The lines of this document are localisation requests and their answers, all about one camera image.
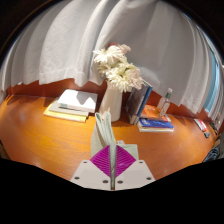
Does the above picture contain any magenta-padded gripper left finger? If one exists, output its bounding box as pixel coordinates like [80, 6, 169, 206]
[70, 144, 113, 191]

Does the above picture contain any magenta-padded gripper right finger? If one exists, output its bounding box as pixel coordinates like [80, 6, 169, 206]
[114, 144, 157, 192]

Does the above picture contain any pale green towel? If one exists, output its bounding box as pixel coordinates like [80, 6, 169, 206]
[90, 111, 140, 188]

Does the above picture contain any blue flat book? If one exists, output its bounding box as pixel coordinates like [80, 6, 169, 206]
[136, 117, 175, 133]

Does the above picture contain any flat yellow book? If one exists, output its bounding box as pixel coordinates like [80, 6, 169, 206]
[43, 105, 88, 124]

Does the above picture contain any orange flat book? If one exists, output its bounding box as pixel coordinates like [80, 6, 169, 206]
[139, 104, 172, 123]

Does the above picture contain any thin pale grey book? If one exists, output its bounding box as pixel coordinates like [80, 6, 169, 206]
[48, 97, 90, 118]

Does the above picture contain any dark grey upright book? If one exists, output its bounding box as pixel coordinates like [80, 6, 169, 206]
[125, 83, 148, 125]

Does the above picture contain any white ceramic vase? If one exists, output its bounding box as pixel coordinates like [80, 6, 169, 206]
[98, 80, 124, 123]

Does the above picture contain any blue upright book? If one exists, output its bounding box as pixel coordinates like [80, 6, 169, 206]
[133, 83, 154, 126]

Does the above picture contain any thick white book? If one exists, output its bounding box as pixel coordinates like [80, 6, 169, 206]
[57, 88, 99, 114]

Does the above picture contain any clear bottle, green cap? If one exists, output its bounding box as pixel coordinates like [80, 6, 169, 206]
[156, 87, 174, 117]

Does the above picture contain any black bag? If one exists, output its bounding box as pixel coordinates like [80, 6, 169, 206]
[202, 146, 221, 164]

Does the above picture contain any red and white packet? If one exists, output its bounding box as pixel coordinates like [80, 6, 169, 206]
[193, 118, 208, 132]

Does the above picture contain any white flower bouquet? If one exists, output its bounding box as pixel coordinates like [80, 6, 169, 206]
[92, 43, 145, 94]

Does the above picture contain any white pleated curtain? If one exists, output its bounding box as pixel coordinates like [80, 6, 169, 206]
[0, 0, 224, 114]

